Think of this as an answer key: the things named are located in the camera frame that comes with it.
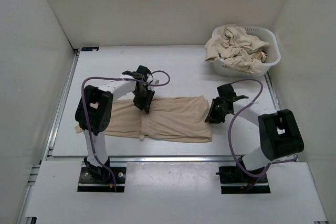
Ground dark label sticker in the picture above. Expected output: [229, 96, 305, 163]
[81, 47, 99, 51]

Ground aluminium table rail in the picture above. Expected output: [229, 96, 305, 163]
[26, 48, 299, 190]

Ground beige clothes pile in basket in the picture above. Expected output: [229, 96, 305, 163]
[205, 24, 270, 74]

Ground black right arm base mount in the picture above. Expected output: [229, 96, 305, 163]
[216, 166, 271, 195]

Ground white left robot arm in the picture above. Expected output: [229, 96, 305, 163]
[75, 65, 159, 182]

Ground beige trousers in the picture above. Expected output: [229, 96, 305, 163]
[74, 95, 213, 143]

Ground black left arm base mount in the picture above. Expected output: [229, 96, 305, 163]
[77, 157, 127, 193]

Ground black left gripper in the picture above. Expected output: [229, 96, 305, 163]
[132, 86, 155, 113]

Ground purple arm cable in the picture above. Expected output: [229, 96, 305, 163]
[227, 79, 299, 179]
[81, 70, 171, 187]

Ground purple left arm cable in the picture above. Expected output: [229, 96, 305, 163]
[81, 70, 171, 187]

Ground white laundry basket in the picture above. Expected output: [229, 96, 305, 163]
[205, 24, 281, 78]

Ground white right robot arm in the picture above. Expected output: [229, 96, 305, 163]
[205, 83, 304, 182]

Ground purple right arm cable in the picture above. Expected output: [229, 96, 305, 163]
[227, 79, 299, 179]

